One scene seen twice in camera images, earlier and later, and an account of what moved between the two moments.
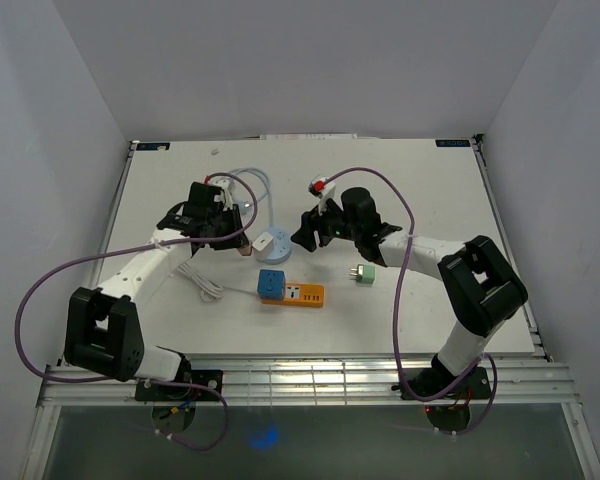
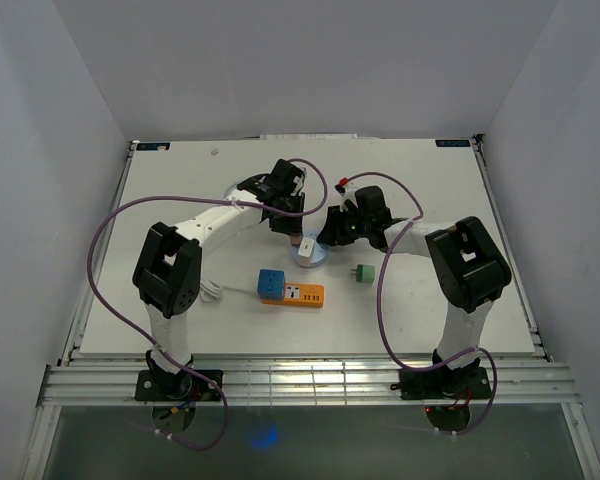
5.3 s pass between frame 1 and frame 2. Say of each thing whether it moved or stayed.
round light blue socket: moved
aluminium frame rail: stayed
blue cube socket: stayed
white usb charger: moved
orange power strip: stayed
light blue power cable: moved
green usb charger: stayed
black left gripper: moved
